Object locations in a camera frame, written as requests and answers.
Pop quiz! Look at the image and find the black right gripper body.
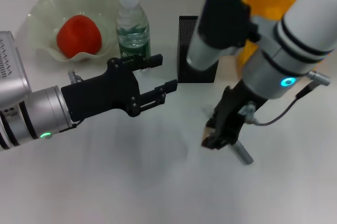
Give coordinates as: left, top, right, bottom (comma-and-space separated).
207, 79, 267, 136

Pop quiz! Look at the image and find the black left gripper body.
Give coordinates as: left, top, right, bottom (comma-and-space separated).
60, 57, 142, 123

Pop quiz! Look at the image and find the green label water bottle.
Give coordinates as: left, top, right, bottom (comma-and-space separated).
115, 0, 153, 77

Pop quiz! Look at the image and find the grey pen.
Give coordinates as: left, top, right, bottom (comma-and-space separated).
202, 105, 254, 166

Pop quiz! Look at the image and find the black mesh pen holder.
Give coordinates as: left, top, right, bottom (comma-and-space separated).
177, 15, 220, 84

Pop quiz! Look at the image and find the translucent wavy fruit plate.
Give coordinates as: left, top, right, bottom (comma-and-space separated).
27, 0, 121, 63

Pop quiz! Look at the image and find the left arm connector cable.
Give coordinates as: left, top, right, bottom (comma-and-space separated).
59, 70, 85, 133

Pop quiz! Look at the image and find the arm connector cable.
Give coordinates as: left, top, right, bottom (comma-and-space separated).
59, 70, 85, 133
240, 70, 331, 126

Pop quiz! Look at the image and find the right arm connector cable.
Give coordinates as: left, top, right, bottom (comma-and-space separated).
240, 70, 331, 126

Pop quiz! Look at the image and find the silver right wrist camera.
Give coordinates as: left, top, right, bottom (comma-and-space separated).
185, 0, 280, 72

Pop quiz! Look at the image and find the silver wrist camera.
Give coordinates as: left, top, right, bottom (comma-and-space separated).
0, 30, 33, 110
185, 0, 280, 72

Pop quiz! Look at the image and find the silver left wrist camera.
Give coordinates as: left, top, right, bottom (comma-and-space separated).
0, 30, 33, 110

